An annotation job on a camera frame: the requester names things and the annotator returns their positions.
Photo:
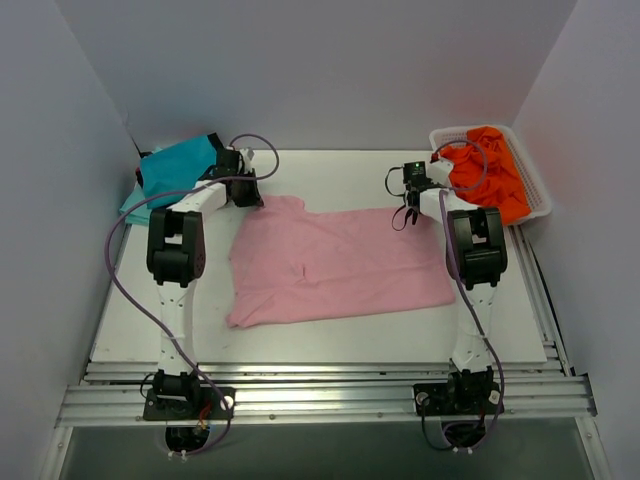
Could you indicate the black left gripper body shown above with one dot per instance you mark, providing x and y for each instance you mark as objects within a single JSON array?
[{"x": 245, "y": 194}]

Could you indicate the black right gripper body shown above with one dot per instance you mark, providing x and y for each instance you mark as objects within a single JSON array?
[{"x": 409, "y": 198}]

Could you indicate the pink t-shirt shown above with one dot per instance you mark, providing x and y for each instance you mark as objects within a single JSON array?
[{"x": 290, "y": 265}]

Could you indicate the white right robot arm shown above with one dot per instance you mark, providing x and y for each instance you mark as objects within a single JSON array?
[{"x": 475, "y": 255}]

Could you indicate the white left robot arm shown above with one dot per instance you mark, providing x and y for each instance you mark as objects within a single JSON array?
[{"x": 176, "y": 259}]

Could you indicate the white plastic basket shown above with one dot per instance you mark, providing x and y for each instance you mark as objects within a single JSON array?
[{"x": 537, "y": 195}]

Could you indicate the orange t-shirt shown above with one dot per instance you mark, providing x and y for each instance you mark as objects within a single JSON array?
[{"x": 502, "y": 186}]

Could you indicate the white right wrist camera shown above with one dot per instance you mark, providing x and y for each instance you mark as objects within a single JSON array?
[{"x": 439, "y": 172}]

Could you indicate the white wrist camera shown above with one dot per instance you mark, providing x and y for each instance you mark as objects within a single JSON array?
[
  {"x": 439, "y": 172},
  {"x": 247, "y": 154}
]

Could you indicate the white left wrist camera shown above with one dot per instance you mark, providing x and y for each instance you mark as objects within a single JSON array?
[{"x": 247, "y": 154}]

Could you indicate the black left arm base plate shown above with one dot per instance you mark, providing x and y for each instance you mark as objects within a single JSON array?
[{"x": 208, "y": 405}]

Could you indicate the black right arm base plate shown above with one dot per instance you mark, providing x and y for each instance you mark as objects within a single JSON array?
[{"x": 439, "y": 399}]

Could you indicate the aluminium rail frame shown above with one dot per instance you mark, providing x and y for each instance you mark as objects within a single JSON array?
[{"x": 334, "y": 399}]

